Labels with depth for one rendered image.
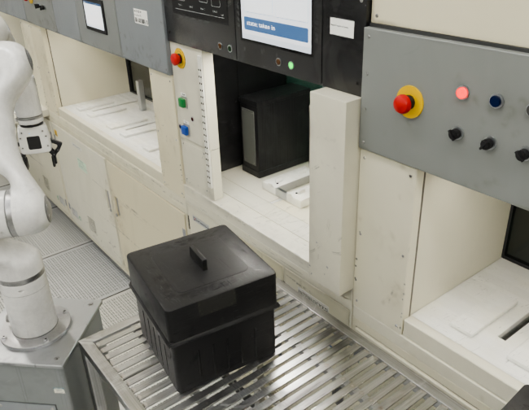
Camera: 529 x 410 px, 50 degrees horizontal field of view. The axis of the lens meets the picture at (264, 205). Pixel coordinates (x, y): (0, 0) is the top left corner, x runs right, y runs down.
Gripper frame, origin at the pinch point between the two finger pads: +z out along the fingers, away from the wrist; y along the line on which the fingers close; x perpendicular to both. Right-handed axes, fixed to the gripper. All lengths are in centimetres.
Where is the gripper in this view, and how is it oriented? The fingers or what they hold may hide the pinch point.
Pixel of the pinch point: (41, 164)
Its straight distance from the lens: 216.0
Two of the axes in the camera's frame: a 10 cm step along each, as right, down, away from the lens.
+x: -2.3, -4.4, 8.7
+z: 0.3, 8.9, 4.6
